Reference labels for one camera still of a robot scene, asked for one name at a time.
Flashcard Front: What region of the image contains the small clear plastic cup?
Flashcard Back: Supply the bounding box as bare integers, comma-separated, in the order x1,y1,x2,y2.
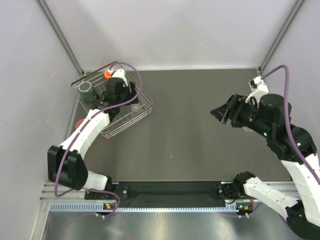
131,103,142,116

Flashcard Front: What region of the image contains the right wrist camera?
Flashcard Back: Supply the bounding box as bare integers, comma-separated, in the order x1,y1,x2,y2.
245,76,269,103

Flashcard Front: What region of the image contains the grey mug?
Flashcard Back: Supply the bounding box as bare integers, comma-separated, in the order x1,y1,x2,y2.
77,81,100,103

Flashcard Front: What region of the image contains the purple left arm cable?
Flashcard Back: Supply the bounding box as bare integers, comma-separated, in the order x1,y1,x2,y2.
53,61,143,217

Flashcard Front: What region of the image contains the orange mug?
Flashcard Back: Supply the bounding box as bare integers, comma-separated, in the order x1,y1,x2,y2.
104,68,115,82

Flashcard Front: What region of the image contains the wire dish rack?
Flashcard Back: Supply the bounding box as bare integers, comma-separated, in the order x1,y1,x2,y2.
71,61,153,139

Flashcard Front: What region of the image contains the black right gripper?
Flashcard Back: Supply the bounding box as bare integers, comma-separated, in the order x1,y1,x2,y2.
209,92,271,137

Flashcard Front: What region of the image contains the pink plastic cup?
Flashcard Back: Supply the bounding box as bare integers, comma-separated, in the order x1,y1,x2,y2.
75,118,85,130

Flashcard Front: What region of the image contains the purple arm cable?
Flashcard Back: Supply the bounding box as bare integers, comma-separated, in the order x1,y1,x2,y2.
53,61,143,217
261,64,320,186

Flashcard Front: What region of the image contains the large clear plastic cup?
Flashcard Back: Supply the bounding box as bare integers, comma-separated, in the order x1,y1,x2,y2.
242,126,253,132

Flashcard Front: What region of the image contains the aluminium frame post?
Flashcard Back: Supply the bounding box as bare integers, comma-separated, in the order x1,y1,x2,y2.
257,0,307,76
36,0,84,75

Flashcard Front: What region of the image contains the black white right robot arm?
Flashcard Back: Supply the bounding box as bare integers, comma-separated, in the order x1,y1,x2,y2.
210,93,320,240

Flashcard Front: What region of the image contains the aluminium frame post right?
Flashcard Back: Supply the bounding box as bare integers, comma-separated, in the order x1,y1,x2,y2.
257,0,307,76

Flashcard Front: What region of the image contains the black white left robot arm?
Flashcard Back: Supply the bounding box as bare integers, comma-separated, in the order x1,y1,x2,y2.
47,77,139,199

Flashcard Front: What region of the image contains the aluminium frame post left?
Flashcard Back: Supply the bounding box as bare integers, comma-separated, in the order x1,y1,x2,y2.
36,0,84,75

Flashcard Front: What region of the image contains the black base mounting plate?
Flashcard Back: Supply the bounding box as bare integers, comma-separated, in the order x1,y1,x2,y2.
84,180,256,209

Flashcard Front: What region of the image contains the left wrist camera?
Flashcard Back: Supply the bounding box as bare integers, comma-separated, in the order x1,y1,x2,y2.
109,68,129,87

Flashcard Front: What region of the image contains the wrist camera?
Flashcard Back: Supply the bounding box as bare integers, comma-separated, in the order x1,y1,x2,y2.
109,68,129,87
245,76,269,103

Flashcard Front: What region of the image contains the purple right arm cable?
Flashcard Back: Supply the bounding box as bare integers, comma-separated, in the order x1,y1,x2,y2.
261,64,320,186

